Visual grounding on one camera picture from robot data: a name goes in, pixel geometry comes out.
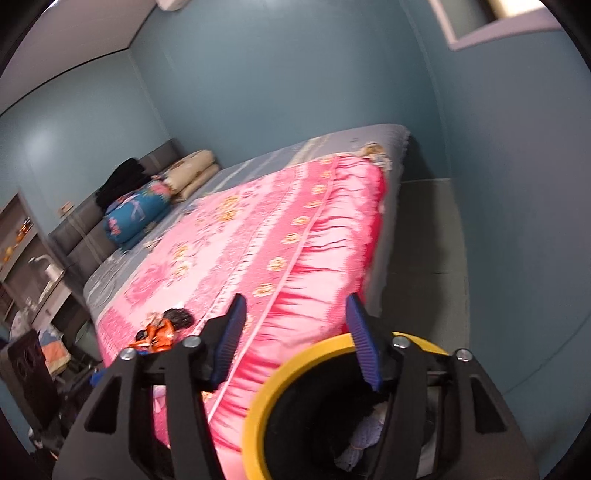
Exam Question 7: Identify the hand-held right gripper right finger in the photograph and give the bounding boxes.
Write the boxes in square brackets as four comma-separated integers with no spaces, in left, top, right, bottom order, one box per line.
[345,293,541,480]

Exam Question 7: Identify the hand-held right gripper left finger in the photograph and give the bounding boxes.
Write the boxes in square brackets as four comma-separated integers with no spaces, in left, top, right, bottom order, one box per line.
[53,294,247,480]

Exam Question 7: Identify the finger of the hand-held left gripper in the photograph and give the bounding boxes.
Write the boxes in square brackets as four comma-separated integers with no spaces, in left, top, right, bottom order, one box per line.
[55,367,103,407]

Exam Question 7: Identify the yellow trash bin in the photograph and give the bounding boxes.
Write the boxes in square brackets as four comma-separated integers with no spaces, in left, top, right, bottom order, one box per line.
[242,333,451,480]

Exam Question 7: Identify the wooden shelf unit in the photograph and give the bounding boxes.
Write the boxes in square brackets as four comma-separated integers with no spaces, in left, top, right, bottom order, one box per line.
[0,191,75,333]

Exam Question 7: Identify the pink floral blanket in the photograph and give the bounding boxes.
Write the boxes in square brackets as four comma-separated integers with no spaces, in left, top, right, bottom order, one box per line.
[97,154,389,464]

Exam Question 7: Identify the grey padded headboard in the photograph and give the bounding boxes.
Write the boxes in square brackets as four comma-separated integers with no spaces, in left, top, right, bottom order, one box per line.
[48,138,181,282]

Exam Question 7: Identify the blue floral folded quilt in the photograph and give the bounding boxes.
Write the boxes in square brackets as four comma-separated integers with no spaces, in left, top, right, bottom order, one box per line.
[104,178,171,252]

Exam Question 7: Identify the beige folded quilt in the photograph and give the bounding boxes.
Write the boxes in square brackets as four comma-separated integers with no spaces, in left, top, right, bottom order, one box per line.
[164,148,220,204]

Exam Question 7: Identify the pile of black clothes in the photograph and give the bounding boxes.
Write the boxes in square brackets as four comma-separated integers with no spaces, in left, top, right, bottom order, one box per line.
[95,158,153,210]

